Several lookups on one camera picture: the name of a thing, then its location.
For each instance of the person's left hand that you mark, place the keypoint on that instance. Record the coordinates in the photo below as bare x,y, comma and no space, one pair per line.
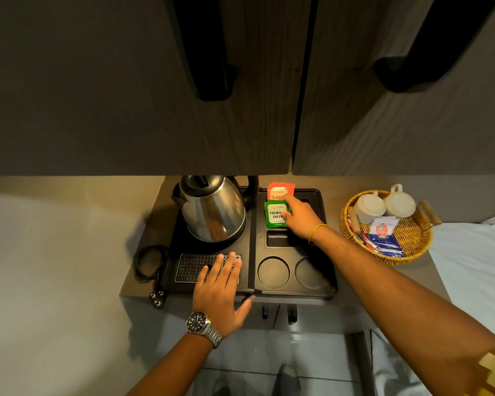
216,296

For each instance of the person's right hand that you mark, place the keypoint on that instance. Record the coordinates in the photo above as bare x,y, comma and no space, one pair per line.
303,222

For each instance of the green tea packet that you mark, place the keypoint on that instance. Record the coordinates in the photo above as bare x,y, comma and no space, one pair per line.
274,216

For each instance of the orange classic tea packet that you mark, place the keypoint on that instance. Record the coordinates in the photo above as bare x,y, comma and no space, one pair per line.
276,191

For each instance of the black plastic tray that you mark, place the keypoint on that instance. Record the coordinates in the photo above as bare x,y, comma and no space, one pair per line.
272,276

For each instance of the red and blue sachets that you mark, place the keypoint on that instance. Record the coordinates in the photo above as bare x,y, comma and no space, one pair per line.
365,241

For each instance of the white ceramic cup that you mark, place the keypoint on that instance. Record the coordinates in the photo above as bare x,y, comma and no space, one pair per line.
369,208
400,204

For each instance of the white packet with red logo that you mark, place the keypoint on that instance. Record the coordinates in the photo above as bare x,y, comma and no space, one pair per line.
383,226

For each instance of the woven wicker basket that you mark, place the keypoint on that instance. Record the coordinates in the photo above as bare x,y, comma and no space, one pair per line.
414,239

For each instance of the person's right forearm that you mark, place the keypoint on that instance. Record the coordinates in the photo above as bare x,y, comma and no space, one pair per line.
396,301

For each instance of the person's left forearm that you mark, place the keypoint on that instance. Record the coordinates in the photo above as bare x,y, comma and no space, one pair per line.
173,367

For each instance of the blue stick packet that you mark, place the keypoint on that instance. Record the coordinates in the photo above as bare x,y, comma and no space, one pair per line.
392,251

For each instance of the person's right shoe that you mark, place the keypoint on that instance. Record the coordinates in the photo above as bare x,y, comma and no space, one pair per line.
288,381

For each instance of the yellow wrist band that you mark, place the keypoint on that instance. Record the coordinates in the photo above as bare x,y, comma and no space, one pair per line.
313,232

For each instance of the silver wristwatch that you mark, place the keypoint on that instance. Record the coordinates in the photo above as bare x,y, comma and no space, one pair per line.
198,323

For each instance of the perforated metal drip plate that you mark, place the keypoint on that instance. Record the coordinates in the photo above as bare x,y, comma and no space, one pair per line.
189,268

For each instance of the black cabinet knob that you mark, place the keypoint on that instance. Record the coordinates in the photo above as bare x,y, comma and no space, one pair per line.
292,315
265,312

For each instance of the black power plug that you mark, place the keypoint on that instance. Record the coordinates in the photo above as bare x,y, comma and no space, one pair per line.
157,300

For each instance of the wooden low cabinet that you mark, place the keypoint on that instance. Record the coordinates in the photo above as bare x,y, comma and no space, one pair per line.
354,284

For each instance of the stainless steel electric kettle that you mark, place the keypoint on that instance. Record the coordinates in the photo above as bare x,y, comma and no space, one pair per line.
214,214

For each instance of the grey wood wardrobe door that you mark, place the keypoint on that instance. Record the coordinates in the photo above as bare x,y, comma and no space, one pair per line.
354,131
86,98

